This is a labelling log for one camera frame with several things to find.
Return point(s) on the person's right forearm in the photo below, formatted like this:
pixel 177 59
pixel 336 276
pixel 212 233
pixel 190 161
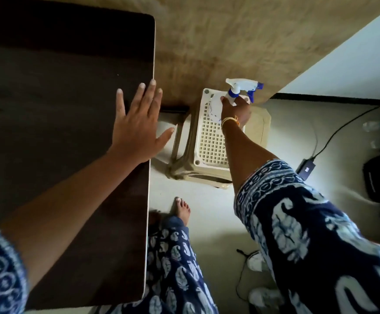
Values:
pixel 244 150

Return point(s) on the person's left little finger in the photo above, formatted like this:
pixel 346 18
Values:
pixel 121 102

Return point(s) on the person's bare foot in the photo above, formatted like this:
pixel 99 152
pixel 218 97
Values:
pixel 182 209

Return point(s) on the blue white patterned dress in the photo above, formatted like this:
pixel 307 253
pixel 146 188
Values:
pixel 307 232

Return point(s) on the blue patterned trousers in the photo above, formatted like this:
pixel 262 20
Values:
pixel 176 268

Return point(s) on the black table frame bar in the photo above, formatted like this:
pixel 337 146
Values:
pixel 175 109

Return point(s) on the beige plastic stool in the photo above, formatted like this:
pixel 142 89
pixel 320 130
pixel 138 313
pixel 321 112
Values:
pixel 209 143

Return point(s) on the person's left middle finger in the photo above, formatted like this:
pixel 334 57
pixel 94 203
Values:
pixel 150 93

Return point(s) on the person's right thumb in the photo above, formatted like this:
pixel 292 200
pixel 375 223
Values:
pixel 225 101

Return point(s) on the person's left forearm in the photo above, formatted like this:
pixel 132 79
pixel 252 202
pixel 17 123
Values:
pixel 75 205

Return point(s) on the white shoe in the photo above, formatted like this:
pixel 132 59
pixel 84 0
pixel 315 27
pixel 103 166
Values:
pixel 256 260
pixel 265 297

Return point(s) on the black power adapter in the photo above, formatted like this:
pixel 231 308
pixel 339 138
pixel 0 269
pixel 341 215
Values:
pixel 306 169

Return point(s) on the person's left thumb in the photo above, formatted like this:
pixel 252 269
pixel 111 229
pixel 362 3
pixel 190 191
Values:
pixel 165 137

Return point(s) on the person's left hand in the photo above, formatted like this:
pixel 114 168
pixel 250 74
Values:
pixel 137 130

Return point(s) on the white blue spray bottle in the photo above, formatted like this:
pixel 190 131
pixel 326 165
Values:
pixel 234 84

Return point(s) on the gold bangle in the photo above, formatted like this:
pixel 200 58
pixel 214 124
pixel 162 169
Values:
pixel 229 119

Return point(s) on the person's right hand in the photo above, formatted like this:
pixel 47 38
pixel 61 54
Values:
pixel 237 111

